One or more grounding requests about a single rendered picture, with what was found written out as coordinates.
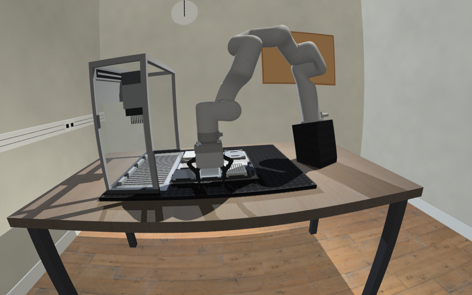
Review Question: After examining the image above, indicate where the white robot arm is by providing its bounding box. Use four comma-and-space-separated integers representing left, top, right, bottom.
194, 25, 329, 154

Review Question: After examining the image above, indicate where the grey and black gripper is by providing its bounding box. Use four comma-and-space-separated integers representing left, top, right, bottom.
187, 151, 233, 184

